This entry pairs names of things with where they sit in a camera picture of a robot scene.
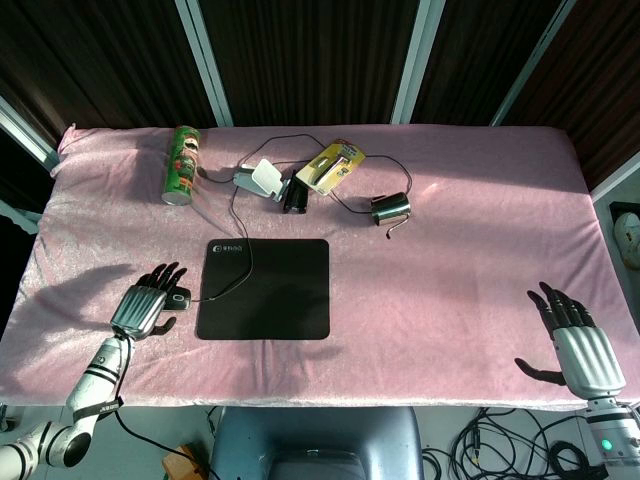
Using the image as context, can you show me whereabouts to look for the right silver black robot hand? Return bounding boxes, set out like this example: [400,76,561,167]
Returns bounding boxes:
[514,281,627,400]

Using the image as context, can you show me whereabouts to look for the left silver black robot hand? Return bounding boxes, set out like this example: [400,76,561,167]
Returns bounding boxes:
[109,261,189,343]

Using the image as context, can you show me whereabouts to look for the black computer mouse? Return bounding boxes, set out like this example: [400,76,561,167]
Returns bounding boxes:
[163,286,193,312]

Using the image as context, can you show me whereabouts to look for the black mouse cable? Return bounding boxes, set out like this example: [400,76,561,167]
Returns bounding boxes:
[188,164,256,304]

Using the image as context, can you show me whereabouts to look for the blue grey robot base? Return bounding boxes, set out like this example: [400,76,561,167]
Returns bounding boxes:
[208,405,424,480]

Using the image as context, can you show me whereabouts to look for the black mouse pad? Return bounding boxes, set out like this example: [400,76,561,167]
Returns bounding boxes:
[195,238,332,342]

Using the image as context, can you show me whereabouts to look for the white round object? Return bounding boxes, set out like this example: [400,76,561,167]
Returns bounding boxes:
[612,210,640,271]

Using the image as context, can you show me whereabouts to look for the green chips can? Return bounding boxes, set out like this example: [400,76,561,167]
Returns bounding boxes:
[160,125,202,207]

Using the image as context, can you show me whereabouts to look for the brown wooden block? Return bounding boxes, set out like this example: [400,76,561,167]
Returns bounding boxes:
[161,444,207,480]

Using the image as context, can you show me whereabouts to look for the white folding phone stand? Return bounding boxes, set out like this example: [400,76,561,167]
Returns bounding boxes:
[232,158,287,203]

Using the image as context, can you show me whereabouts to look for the pink velvet table cloth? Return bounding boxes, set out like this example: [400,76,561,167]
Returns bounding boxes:
[0,123,640,412]

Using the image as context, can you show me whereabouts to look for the stainless steel cup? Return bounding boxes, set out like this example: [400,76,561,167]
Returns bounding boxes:
[369,192,412,239]

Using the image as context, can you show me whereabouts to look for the yellow blister pack tool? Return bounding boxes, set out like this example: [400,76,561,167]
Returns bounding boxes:
[295,138,367,197]

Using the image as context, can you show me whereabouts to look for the tangled black floor cables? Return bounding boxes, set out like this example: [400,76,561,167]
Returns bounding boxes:
[422,407,609,480]

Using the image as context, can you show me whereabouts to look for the thin black looping cable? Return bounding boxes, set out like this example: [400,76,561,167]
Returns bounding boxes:
[236,132,413,216]

